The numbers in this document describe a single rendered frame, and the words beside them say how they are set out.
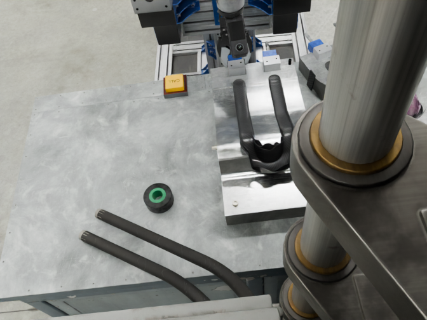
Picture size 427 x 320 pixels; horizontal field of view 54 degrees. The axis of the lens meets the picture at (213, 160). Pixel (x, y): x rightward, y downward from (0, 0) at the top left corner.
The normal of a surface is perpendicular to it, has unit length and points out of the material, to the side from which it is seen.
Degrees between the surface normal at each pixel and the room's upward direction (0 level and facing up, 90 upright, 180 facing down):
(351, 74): 90
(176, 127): 0
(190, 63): 0
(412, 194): 0
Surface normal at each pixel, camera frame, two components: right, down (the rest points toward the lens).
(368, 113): -0.21, 0.83
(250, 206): -0.11, -0.54
